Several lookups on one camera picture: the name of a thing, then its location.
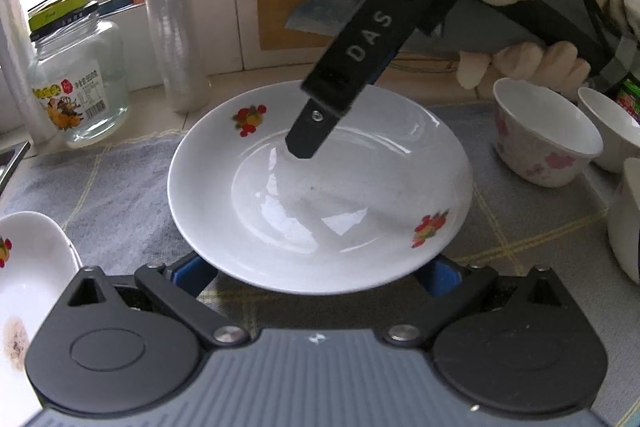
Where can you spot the stainless steel sink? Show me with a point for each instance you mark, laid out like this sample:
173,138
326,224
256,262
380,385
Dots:
10,162

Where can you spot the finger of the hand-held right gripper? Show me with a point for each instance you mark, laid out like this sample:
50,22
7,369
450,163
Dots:
310,132

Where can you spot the glass jar yellow green lid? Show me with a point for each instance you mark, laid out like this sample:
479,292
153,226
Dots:
80,92

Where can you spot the white floral plate brown stain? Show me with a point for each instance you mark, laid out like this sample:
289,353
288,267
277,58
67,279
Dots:
30,267

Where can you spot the clear plastic wrap roll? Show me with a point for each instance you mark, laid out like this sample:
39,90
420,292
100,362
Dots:
172,32

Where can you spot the grey blue checked kitchen towel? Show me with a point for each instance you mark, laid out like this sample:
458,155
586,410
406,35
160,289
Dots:
125,207

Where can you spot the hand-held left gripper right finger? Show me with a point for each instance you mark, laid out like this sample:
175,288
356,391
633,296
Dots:
440,277

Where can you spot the green lidded sauce jar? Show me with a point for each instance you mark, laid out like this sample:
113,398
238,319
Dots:
631,99

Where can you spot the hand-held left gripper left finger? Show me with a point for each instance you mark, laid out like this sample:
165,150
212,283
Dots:
192,274

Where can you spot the white porcelain bowl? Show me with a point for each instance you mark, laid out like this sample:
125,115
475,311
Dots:
545,142
627,227
612,127

